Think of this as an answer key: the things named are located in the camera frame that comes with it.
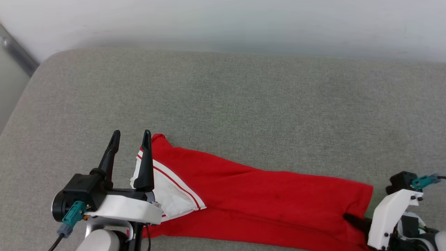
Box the teal cable connector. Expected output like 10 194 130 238
411 174 441 190
57 201 87 238

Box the red basketball jersey number 23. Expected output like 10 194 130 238
130 133 374 251

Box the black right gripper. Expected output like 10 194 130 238
343 212 436 251

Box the white right camera mount bracket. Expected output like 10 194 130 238
368 189 424 251

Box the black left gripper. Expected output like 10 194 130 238
52 130 155 222

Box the teal left cable connector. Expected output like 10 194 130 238
57 201 87 238

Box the white left camera mount bracket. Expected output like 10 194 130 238
85 194 163 225

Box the black left camera cable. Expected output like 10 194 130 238
47 234 67 251

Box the teal right cable connector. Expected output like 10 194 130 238
411 174 441 190

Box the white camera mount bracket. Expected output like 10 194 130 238
368 189 424 251
85 194 163 225

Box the grey fabric sofa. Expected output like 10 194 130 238
0 47 446 251

